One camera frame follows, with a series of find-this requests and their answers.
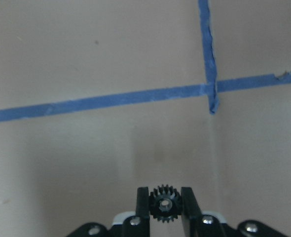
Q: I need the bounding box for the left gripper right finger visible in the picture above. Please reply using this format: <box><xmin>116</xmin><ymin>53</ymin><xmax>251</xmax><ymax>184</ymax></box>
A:
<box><xmin>181</xmin><ymin>187</ymin><xmax>202</xmax><ymax>237</ymax></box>

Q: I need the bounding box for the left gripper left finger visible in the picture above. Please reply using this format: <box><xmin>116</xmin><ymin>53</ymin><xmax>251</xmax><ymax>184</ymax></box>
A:
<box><xmin>136</xmin><ymin>187</ymin><xmax>150</xmax><ymax>237</ymax></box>

